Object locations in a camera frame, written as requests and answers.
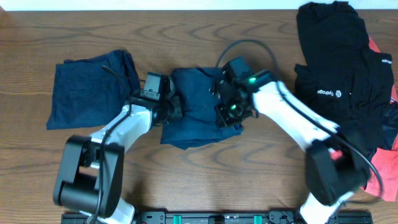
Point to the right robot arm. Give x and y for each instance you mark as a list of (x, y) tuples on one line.
[(335, 166)]

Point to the folded dark blue shorts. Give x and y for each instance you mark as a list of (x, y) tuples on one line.
[(91, 92)]

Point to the red garment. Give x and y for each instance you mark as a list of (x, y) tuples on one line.
[(385, 158)]

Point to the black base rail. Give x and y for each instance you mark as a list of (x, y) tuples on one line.
[(271, 217)]

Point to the dark blue shorts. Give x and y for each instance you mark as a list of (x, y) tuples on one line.
[(91, 92), (198, 125)]

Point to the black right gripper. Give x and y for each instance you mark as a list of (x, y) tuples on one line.
[(221, 110)]

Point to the black shiny garment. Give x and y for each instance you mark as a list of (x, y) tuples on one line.
[(382, 134)]

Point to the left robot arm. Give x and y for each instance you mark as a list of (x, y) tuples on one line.
[(90, 176)]

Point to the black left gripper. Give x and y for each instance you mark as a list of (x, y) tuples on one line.
[(179, 112)]

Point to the black printed t-shirt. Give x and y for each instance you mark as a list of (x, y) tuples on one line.
[(343, 80)]

